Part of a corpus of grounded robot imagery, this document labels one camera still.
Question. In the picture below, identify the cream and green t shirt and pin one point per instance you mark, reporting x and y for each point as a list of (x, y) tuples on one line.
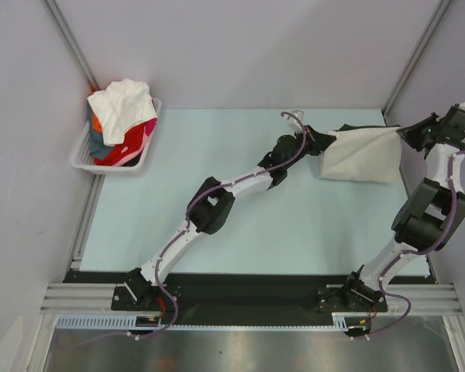
[(364, 154)]

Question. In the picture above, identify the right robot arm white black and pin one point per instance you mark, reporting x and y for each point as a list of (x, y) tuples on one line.
[(433, 211)]

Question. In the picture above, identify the right aluminium corner post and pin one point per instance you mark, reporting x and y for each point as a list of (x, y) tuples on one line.
[(420, 48)]

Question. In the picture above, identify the white t shirt in basket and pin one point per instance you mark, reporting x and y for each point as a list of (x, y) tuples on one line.
[(120, 107)]

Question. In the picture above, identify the orange garment in basket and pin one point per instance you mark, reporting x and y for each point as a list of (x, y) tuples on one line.
[(95, 124)]

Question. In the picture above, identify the red t shirt in basket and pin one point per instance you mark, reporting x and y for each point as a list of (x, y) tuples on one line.
[(133, 143)]

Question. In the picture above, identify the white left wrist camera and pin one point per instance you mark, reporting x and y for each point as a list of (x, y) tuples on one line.
[(294, 119)]

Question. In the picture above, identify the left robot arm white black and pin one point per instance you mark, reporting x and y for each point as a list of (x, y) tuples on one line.
[(209, 209)]

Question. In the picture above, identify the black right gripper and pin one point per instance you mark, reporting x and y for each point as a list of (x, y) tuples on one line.
[(412, 134)]

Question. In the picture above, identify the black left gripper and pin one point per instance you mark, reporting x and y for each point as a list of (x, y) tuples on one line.
[(318, 142)]

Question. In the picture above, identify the aluminium corner post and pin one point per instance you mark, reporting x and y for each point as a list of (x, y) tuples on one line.
[(420, 48), (69, 40)]

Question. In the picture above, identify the white slotted cable duct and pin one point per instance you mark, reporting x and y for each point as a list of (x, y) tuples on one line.
[(143, 323)]

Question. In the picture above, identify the left aluminium corner post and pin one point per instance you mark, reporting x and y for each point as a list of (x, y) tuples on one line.
[(69, 40)]

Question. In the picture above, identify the aluminium frame rail front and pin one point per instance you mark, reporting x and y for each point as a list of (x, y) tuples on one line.
[(426, 299)]

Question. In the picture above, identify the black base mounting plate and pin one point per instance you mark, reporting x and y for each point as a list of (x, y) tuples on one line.
[(241, 299)]

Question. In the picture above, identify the pink garment in basket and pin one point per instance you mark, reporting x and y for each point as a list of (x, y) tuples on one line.
[(149, 127)]

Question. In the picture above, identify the grey blue garment in basket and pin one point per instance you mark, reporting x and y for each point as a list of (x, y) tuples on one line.
[(98, 149)]

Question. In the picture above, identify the white plastic laundry basket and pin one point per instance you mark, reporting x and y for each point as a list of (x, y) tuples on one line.
[(82, 160)]

